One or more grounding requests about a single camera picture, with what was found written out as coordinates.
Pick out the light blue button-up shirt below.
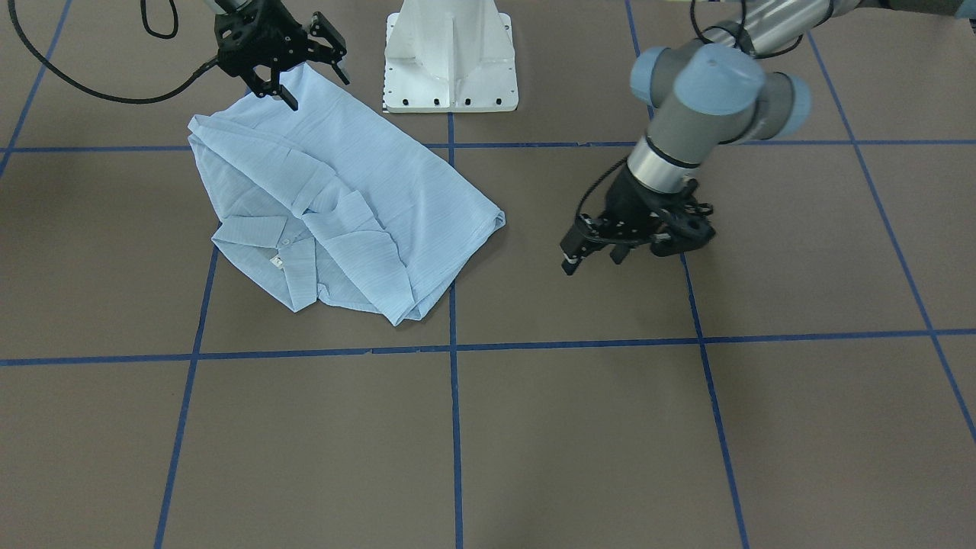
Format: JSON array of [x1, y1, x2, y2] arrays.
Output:
[[188, 65, 506, 326]]

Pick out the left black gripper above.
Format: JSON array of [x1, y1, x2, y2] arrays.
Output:
[[559, 161, 698, 277]]

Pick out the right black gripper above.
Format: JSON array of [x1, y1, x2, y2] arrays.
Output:
[[215, 1, 307, 111]]

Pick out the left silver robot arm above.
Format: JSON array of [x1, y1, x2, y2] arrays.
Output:
[[560, 1, 858, 275]]

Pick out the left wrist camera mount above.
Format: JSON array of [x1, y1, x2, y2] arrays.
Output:
[[650, 198, 717, 257]]

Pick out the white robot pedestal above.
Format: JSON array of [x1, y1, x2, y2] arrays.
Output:
[[381, 1, 520, 114]]

